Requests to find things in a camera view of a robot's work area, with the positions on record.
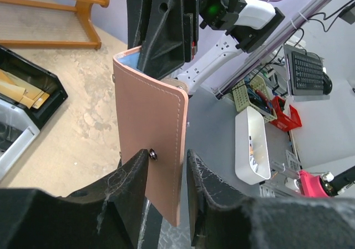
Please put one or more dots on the white plastic tray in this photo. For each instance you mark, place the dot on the white plastic tray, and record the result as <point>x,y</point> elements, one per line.
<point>252,164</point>

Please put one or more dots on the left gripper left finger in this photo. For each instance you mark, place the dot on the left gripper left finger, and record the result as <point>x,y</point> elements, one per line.
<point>104,214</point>

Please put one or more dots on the green basket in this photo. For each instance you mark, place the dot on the green basket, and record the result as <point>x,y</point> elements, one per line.
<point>254,93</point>

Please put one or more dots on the black bin with gold cards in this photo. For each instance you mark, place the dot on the black bin with gold cards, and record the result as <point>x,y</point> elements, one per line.
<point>41,78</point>

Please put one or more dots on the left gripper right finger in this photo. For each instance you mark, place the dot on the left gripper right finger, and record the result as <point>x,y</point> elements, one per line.
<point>222,217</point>

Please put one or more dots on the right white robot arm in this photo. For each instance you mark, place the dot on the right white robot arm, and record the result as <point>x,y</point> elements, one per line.
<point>227,28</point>

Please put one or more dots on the pink plastic object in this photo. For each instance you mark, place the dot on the pink plastic object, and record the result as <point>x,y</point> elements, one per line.
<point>310,186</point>

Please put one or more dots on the black keyboard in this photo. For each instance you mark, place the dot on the black keyboard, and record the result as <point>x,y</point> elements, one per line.
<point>306,73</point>

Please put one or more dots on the white bin with black cards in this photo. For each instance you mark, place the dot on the white bin with black cards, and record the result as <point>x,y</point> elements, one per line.
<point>17,133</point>

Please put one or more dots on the orange wooden rack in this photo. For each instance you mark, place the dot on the orange wooden rack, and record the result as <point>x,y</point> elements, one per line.
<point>49,23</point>

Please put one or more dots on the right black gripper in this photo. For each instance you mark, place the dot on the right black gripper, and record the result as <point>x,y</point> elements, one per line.
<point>169,34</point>

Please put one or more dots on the gold cards pile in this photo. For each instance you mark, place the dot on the gold cards pile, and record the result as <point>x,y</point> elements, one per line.
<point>21,91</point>

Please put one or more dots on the red basket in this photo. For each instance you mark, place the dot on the red basket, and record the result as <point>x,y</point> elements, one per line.
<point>287,116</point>

